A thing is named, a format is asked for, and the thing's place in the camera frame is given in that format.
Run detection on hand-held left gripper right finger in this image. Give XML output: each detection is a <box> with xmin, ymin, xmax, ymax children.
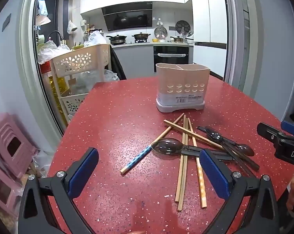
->
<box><xmin>199</xmin><ymin>149</ymin><xmax>280</xmax><ymax>234</ymax></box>

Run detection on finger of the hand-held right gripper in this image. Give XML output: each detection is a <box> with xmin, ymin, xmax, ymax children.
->
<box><xmin>281</xmin><ymin>120</ymin><xmax>294</xmax><ymax>137</ymax></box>
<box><xmin>257</xmin><ymin>122</ymin><xmax>284</xmax><ymax>142</ymax></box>

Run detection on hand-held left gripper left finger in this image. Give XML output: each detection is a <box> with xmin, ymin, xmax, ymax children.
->
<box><xmin>18</xmin><ymin>147</ymin><xmax>99</xmax><ymax>234</ymax></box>

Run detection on orange patterned chopstick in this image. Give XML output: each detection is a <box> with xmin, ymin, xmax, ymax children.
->
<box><xmin>188</xmin><ymin>118</ymin><xmax>208</xmax><ymax>209</ymax></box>

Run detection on plain wooden chopstick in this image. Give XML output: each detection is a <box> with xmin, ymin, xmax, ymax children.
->
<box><xmin>174</xmin><ymin>114</ymin><xmax>187</xmax><ymax>203</ymax></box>
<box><xmin>163</xmin><ymin>119</ymin><xmax>224</xmax><ymax>150</ymax></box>
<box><xmin>177</xmin><ymin>118</ymin><xmax>189</xmax><ymax>212</ymax></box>

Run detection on blue patterned chopstick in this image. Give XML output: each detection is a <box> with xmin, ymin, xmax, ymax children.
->
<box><xmin>120</xmin><ymin>113</ymin><xmax>185</xmax><ymax>175</ymax></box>

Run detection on large dark translucent spoon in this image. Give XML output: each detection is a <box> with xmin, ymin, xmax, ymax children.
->
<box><xmin>151</xmin><ymin>138</ymin><xmax>234</xmax><ymax>162</ymax></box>

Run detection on pink plastic utensil holder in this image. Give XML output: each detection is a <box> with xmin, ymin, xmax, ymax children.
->
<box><xmin>155</xmin><ymin>63</ymin><xmax>211</xmax><ymax>113</ymax></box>

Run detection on person's right forearm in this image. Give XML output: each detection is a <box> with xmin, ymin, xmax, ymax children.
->
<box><xmin>285</xmin><ymin>171</ymin><xmax>294</xmax><ymax>211</ymax></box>

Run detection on pink plastic stool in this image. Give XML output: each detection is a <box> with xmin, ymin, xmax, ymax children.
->
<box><xmin>0</xmin><ymin>113</ymin><xmax>39</xmax><ymax>178</ymax></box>
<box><xmin>0</xmin><ymin>161</ymin><xmax>23</xmax><ymax>215</ymax></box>

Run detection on yellow oil bottle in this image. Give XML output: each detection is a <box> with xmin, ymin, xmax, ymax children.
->
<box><xmin>48</xmin><ymin>75</ymin><xmax>69</xmax><ymax>98</ymax></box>

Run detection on black hanging cloth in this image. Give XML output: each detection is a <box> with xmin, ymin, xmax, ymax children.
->
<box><xmin>109</xmin><ymin>46</ymin><xmax>127</xmax><ymax>81</ymax></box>

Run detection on cream plastic storage cart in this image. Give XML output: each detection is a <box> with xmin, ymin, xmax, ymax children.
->
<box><xmin>49</xmin><ymin>43</ymin><xmax>112</xmax><ymax>125</ymax></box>

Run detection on black built-in oven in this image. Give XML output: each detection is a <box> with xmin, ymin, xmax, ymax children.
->
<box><xmin>153</xmin><ymin>45</ymin><xmax>189</xmax><ymax>73</ymax></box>

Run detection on white refrigerator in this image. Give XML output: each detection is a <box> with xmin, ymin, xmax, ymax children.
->
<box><xmin>192</xmin><ymin>0</ymin><xmax>228</xmax><ymax>80</ymax></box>

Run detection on clear plastic bags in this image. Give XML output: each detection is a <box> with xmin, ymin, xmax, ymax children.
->
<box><xmin>37</xmin><ymin>31</ymin><xmax>107</xmax><ymax>64</ymax></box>

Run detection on hanging dark sectioned pan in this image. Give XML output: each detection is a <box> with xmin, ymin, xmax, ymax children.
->
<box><xmin>175</xmin><ymin>20</ymin><xmax>192</xmax><ymax>33</ymax></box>

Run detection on black wok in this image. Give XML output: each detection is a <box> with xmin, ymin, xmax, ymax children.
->
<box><xmin>106</xmin><ymin>35</ymin><xmax>128</xmax><ymax>45</ymax></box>

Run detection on black kitchen faucet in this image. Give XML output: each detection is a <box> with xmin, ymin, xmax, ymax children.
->
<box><xmin>48</xmin><ymin>30</ymin><xmax>64</xmax><ymax>45</ymax></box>

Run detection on hanging white plastic bag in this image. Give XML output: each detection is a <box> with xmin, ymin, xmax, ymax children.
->
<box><xmin>67</xmin><ymin>19</ymin><xmax>78</xmax><ymax>35</ymax></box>

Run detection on dark cooking pot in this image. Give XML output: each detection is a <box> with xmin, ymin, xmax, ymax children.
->
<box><xmin>132</xmin><ymin>32</ymin><xmax>151</xmax><ymax>41</ymax></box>

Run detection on black range hood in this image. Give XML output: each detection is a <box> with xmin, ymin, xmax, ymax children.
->
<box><xmin>102</xmin><ymin>2</ymin><xmax>153</xmax><ymax>32</ymax></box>

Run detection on blue hanging bag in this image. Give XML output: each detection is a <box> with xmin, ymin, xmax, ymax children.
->
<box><xmin>37</xmin><ymin>0</ymin><xmax>48</xmax><ymax>15</ymax></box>

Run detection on grey wall switch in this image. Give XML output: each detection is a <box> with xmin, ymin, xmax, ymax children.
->
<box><xmin>2</xmin><ymin>14</ymin><xmax>11</xmax><ymax>32</ymax></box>

